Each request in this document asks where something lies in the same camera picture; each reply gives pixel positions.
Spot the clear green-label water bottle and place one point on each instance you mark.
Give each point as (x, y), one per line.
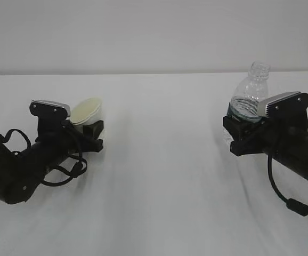
(249, 93)

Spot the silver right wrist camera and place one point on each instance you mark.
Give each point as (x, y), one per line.
(284, 112)

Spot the white paper cup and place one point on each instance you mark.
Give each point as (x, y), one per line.
(87, 112)

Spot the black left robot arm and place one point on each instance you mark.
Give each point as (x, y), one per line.
(53, 160)

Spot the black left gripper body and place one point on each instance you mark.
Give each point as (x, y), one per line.
(60, 145)

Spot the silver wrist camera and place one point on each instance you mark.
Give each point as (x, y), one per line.
(284, 112)
(51, 116)

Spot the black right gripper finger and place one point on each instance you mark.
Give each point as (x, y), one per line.
(242, 131)

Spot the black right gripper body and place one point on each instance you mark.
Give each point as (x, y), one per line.
(277, 136)

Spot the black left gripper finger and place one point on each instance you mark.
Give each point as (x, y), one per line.
(92, 132)

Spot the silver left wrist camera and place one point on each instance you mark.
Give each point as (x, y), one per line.
(51, 116)

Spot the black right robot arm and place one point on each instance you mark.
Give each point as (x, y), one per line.
(299, 166)

